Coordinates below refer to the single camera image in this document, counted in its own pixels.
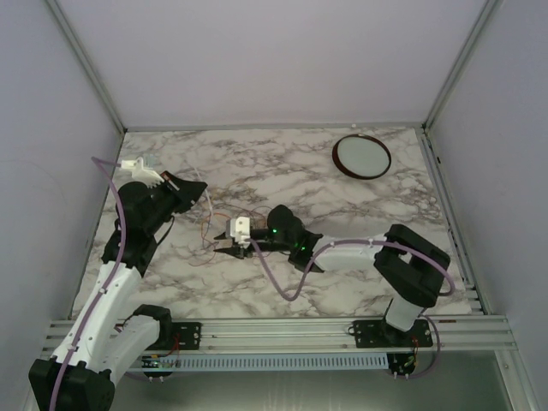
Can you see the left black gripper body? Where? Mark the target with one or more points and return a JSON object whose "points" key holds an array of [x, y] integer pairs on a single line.
{"points": [[163, 209]]}

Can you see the right aluminium corner post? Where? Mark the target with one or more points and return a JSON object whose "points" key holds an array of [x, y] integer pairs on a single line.
{"points": [[465, 54]]}

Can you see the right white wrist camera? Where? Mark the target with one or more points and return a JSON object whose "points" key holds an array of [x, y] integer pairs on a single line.
{"points": [[239, 230]]}

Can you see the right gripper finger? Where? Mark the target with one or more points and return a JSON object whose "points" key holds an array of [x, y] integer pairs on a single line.
{"points": [[224, 236], [236, 251]]}

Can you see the grey slotted cable duct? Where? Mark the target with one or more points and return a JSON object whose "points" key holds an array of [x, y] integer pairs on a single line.
{"points": [[262, 362]]}

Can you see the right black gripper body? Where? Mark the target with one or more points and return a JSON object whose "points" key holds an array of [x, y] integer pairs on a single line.
{"points": [[266, 242]]}

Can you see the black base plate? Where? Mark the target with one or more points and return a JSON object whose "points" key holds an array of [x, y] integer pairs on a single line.
{"points": [[375, 333], [183, 335]]}

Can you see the white zip tie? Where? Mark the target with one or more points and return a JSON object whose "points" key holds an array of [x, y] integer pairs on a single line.
{"points": [[207, 195]]}

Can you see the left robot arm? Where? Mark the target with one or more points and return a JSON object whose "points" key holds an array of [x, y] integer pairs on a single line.
{"points": [[83, 371]]}

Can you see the aluminium front rail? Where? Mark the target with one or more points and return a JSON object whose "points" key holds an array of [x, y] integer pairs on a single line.
{"points": [[329, 335]]}

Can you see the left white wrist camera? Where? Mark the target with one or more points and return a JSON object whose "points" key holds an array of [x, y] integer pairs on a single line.
{"points": [[141, 172]]}

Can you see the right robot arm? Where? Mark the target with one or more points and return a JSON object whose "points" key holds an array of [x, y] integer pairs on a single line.
{"points": [[415, 268]]}

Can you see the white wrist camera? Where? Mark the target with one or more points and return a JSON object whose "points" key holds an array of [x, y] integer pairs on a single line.
{"points": [[239, 230], [141, 172]]}

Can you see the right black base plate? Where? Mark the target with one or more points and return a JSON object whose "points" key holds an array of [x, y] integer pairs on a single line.
{"points": [[375, 333]]}

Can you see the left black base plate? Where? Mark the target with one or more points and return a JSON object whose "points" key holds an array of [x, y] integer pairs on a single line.
{"points": [[183, 335]]}

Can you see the round brown-rimmed dish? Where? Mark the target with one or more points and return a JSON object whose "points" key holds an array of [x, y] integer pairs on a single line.
{"points": [[361, 157]]}

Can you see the aluminium corner post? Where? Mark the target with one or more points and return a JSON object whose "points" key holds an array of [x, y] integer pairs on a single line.
{"points": [[86, 63], [465, 54]]}

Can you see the left aluminium corner post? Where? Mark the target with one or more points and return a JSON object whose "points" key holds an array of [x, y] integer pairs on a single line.
{"points": [[86, 63]]}

